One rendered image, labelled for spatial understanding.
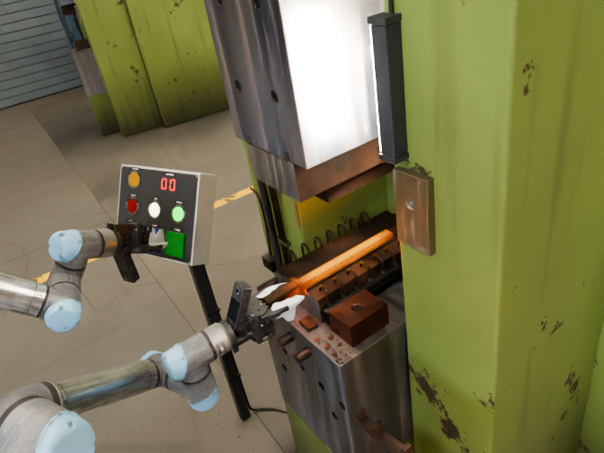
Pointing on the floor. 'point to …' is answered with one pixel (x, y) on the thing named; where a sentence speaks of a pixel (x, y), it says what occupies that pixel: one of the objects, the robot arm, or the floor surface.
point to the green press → (146, 62)
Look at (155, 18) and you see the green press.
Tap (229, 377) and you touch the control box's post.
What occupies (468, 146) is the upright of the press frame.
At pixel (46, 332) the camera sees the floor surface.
